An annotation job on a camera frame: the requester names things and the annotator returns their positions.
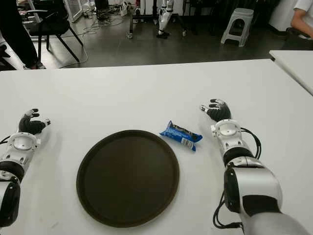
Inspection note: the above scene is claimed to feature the white plastic stool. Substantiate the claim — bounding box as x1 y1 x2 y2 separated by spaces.
221 8 254 47

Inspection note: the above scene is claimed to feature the black right forearm cable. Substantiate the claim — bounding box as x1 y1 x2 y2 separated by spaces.
239 126 262 160

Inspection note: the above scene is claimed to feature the black wheeled metal frame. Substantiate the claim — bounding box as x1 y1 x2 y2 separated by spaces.
126 0 189 39

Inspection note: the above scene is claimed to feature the black chair with grey armrests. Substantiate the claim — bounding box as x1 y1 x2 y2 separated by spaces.
22 0 84 62

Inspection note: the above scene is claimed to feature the black right elbow cable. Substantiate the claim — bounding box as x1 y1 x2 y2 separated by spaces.
213 190 245 230

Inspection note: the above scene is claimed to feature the white humanoid robot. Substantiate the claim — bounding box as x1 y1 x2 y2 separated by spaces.
156 0 175 39

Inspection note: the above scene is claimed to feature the white bag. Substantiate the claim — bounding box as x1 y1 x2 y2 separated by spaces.
121 1 134 17

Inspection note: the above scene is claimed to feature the white framed panel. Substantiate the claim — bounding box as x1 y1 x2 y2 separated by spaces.
64 0 86 23

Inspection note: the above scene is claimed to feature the round dark brown tray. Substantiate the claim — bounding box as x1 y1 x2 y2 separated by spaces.
76 129 181 228

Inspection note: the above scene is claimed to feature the blue Oreo cookie pack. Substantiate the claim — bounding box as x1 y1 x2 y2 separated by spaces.
159 120 203 153

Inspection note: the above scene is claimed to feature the black padded chair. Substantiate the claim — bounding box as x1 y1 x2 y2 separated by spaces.
281 27 313 51

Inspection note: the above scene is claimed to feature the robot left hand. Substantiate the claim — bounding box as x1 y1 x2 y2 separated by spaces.
18 108 51 135

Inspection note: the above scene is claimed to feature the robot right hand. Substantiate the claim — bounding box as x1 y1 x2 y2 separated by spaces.
200 98 232 122

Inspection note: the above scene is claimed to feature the white floor cable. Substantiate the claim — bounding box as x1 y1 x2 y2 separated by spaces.
58 14 123 69

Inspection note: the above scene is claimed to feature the person in white shirt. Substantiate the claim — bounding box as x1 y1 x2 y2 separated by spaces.
291 0 313 40

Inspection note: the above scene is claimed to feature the person in black clothes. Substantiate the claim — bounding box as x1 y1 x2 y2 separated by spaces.
0 0 47 71

